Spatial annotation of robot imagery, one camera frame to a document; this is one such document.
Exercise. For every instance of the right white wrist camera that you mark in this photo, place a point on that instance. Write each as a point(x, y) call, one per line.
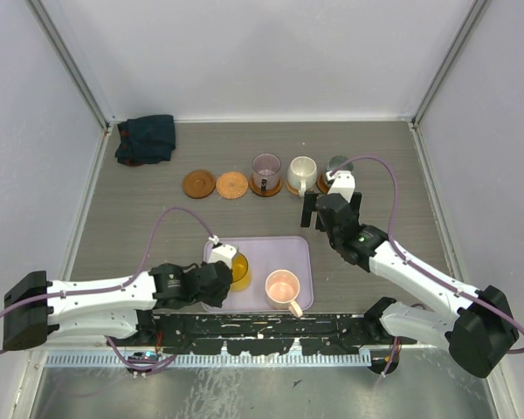
point(342, 183)

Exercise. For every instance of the cream speckled mug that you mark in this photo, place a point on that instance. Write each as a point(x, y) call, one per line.
point(303, 167)

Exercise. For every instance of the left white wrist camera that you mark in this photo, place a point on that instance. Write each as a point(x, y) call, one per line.
point(220, 252)

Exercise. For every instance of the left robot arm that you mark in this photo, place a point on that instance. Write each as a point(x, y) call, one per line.
point(39, 310)

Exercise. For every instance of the white slotted cable duct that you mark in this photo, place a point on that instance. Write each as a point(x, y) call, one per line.
point(107, 358)

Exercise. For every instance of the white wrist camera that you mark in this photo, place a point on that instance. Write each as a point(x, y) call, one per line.
point(220, 252)
point(342, 183)

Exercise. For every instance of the dark blue folded cloth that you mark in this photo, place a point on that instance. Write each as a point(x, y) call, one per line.
point(146, 140)

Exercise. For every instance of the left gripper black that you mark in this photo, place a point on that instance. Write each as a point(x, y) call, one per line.
point(217, 298)

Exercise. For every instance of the grey-green mug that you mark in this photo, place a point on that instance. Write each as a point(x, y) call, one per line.
point(341, 162)

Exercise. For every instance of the wooden coaster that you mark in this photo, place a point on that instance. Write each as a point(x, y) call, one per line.
point(198, 184)
point(321, 184)
point(265, 193)

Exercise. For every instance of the yellow mug black handle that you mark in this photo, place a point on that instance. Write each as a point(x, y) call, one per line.
point(241, 274)

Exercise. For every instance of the pink mug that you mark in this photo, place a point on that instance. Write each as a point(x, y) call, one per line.
point(282, 288)

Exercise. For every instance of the lavender plastic tray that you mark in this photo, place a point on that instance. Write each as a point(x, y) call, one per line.
point(265, 255)

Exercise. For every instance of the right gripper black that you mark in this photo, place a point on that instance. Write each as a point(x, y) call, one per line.
point(309, 208)

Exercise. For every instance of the aluminium frame rail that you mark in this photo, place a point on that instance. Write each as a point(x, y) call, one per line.
point(70, 345)

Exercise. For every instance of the purple mug black handle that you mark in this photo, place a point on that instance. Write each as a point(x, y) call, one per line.
point(265, 171)

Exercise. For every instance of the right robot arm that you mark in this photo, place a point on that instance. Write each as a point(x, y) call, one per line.
point(473, 326)

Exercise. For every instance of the woven rattan coaster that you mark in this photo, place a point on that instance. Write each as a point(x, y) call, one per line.
point(297, 187)
point(232, 185)

